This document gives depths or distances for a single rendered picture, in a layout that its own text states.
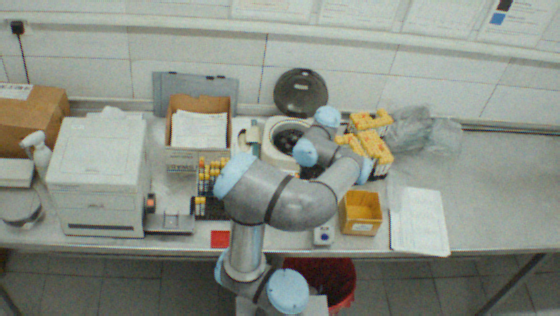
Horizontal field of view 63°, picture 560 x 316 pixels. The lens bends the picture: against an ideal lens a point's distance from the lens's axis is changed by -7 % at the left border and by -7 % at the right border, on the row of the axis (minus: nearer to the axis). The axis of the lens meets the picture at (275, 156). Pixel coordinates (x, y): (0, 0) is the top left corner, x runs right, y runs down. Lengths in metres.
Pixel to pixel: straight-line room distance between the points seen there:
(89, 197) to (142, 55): 0.65
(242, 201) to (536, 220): 1.48
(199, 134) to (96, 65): 0.49
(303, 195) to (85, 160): 0.79
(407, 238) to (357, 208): 0.22
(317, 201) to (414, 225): 0.93
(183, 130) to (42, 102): 0.55
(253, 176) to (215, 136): 0.94
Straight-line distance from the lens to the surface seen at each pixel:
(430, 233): 1.90
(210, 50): 1.91
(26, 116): 1.93
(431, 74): 2.14
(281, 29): 1.81
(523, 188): 2.30
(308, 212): 0.99
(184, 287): 2.60
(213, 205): 1.76
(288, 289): 1.34
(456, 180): 2.15
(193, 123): 1.97
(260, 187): 0.99
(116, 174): 1.50
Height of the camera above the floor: 2.32
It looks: 48 degrees down
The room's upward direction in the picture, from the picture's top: 11 degrees clockwise
